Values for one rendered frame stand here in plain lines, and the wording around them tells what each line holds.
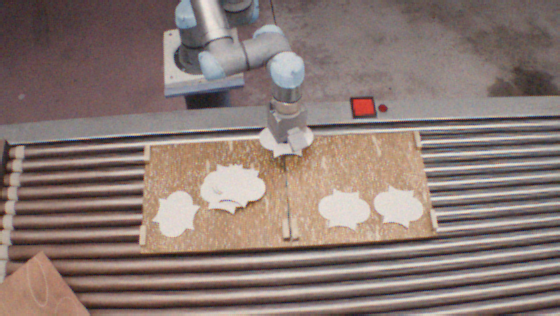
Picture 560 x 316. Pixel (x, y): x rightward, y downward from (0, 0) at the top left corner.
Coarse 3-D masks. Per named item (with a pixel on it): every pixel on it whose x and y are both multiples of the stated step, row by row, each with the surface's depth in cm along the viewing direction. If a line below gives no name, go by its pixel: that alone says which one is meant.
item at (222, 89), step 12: (204, 84) 194; (216, 84) 194; (228, 84) 194; (240, 84) 194; (168, 96) 193; (180, 96) 194; (192, 96) 205; (204, 96) 204; (216, 96) 206; (228, 96) 215; (192, 108) 212; (204, 108) 210
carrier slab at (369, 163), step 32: (288, 160) 171; (320, 160) 171; (352, 160) 171; (384, 160) 171; (416, 160) 171; (288, 192) 165; (320, 192) 165; (352, 192) 165; (416, 192) 165; (320, 224) 160; (384, 224) 160; (416, 224) 160
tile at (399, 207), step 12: (384, 192) 164; (396, 192) 164; (408, 192) 164; (384, 204) 162; (396, 204) 162; (408, 204) 162; (420, 204) 162; (384, 216) 161; (396, 216) 161; (408, 216) 160; (420, 216) 160
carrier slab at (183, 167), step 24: (168, 144) 174; (192, 144) 174; (216, 144) 174; (240, 144) 174; (168, 168) 170; (192, 168) 170; (216, 168) 170; (264, 168) 170; (144, 192) 165; (168, 192) 165; (192, 192) 165; (144, 216) 161; (216, 216) 162; (240, 216) 162; (264, 216) 162; (168, 240) 158; (192, 240) 158; (216, 240) 158; (240, 240) 158; (264, 240) 158
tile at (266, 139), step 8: (264, 136) 158; (272, 136) 158; (304, 136) 158; (312, 136) 158; (264, 144) 157; (272, 144) 157; (280, 144) 157; (288, 144) 157; (280, 152) 155; (288, 152) 155; (296, 152) 155
